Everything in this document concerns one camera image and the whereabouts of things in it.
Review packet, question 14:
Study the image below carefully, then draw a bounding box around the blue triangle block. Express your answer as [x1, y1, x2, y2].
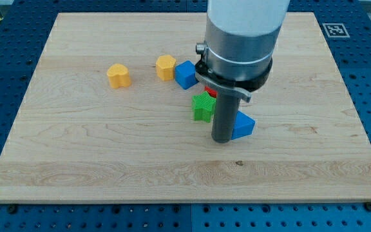
[231, 111, 256, 140]

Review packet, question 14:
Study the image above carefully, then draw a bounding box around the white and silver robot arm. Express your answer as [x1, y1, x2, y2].
[195, 0, 290, 102]

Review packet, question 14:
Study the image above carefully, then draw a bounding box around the red circle block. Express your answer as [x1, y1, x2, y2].
[204, 86, 217, 98]

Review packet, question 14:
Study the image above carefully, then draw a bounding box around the green star block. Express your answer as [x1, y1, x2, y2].
[191, 91, 216, 122]

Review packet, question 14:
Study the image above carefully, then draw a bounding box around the blue cube block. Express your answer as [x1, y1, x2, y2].
[175, 61, 198, 90]

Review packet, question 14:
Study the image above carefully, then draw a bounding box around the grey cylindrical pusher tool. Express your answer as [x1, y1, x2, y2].
[211, 92, 240, 143]

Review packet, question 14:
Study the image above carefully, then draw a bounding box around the yellow pentagon block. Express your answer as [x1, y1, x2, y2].
[156, 55, 176, 81]

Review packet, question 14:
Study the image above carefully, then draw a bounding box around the yellow heart block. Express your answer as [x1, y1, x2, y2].
[106, 63, 131, 88]

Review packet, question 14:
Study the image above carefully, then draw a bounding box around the wooden board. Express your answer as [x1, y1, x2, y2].
[0, 13, 371, 204]

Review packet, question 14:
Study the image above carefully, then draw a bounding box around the black and white fiducial tag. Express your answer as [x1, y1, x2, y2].
[323, 23, 350, 38]

